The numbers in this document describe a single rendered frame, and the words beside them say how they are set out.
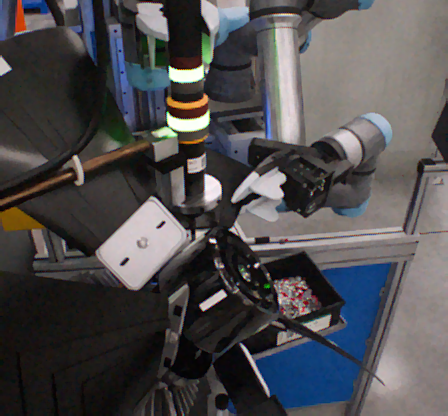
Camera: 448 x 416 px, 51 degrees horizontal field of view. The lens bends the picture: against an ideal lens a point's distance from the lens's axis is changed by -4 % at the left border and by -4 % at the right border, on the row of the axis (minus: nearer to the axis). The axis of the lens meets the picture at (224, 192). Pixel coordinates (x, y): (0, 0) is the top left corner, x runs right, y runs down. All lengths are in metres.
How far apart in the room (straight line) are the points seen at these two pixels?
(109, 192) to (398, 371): 1.66
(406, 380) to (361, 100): 1.43
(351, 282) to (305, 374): 0.39
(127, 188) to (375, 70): 2.21
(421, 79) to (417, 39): 0.23
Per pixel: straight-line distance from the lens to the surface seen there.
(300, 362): 1.50
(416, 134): 2.93
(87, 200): 0.51
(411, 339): 2.16
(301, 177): 0.74
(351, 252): 1.19
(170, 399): 0.56
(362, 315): 1.40
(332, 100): 2.63
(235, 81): 1.33
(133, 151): 0.49
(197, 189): 0.56
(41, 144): 0.51
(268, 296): 0.56
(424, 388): 2.03
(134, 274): 0.53
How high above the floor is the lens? 1.59
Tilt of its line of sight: 35 degrees down
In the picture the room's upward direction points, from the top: straight up
